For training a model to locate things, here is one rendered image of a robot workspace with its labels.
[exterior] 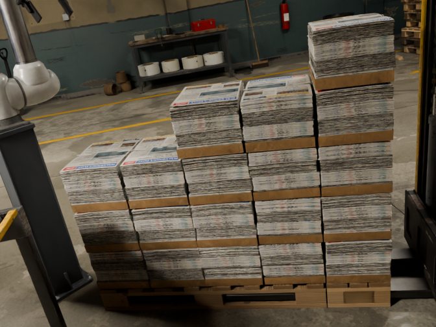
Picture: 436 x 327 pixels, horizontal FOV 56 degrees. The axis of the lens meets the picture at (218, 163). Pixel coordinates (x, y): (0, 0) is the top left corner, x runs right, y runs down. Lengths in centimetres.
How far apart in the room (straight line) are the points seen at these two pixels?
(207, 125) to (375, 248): 92
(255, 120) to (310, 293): 90
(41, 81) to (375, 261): 185
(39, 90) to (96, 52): 620
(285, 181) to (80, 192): 95
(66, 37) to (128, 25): 118
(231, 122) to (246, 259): 68
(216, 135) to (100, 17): 688
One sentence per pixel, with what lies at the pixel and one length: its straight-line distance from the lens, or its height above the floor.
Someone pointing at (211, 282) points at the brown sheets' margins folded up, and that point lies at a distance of 209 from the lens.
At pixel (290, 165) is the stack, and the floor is 76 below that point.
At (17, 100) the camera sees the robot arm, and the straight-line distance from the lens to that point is 228.
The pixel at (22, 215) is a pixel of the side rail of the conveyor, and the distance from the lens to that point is 182.
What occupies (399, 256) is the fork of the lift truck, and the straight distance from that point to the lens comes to 237.
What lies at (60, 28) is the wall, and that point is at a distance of 855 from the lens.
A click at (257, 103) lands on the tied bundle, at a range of 164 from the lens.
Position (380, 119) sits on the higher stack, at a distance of 170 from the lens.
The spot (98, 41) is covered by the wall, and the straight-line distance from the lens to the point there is 846.
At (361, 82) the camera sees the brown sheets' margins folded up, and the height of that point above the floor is 108.
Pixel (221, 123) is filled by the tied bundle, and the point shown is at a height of 97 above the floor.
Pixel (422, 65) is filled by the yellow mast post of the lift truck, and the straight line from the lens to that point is 223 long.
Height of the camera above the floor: 146
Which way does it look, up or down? 22 degrees down
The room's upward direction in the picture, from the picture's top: 9 degrees counter-clockwise
